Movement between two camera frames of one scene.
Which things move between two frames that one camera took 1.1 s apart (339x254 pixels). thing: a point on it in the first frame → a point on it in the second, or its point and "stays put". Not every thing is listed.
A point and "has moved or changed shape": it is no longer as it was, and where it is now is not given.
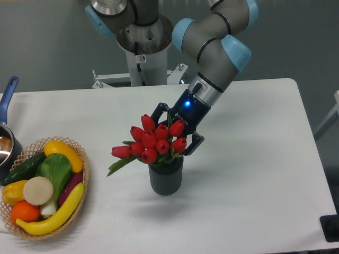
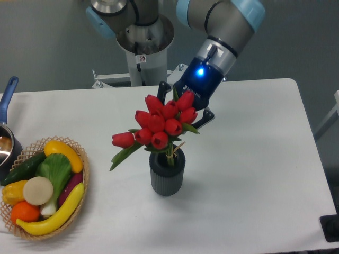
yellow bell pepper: (12, 192) stays put
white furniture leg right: (331, 118) stays put
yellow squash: (61, 147) stays put
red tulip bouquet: (152, 144) has moved or changed shape
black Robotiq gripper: (191, 110) → (204, 74)
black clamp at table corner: (330, 224) stays put
